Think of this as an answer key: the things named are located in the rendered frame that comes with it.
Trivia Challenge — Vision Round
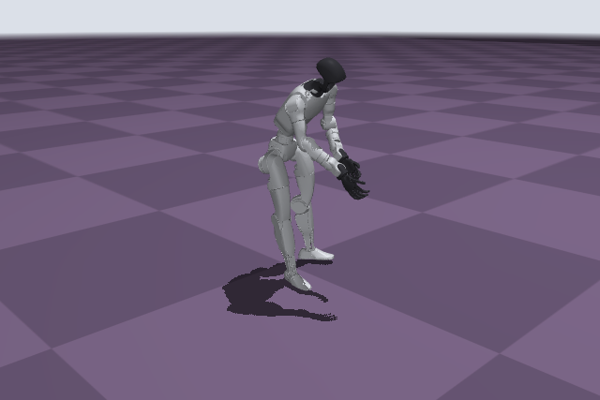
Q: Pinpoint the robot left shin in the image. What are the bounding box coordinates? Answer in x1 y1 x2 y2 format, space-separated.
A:
295 202 315 252

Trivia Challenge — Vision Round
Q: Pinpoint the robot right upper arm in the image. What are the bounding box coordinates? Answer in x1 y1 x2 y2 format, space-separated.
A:
285 95 310 152

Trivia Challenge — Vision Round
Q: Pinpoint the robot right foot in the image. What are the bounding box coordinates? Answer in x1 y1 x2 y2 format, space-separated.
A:
284 270 311 290

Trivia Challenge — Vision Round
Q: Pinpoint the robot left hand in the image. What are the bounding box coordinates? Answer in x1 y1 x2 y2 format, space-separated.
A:
338 149 361 180

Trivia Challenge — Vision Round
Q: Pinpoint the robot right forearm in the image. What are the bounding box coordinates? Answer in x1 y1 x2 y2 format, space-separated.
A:
302 138 346 177

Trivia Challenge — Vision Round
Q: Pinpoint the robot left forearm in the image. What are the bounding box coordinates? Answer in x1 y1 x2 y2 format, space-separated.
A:
325 117 343 161

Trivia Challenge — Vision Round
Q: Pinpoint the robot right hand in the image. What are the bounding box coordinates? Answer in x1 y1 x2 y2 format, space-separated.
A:
337 164 370 200

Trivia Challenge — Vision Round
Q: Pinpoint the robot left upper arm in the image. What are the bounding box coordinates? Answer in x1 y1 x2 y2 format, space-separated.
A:
321 85 338 130

